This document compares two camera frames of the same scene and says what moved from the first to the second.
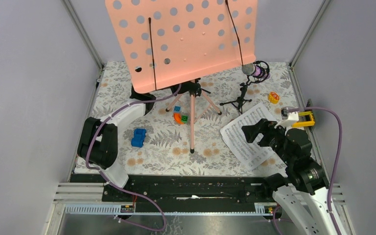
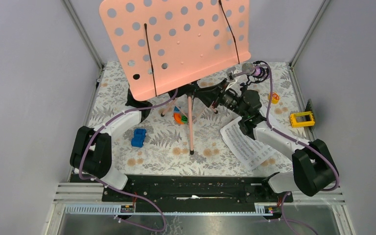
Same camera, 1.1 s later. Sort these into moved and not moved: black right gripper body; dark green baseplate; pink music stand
Moved: black right gripper body
Not moved: pink music stand; dark green baseplate
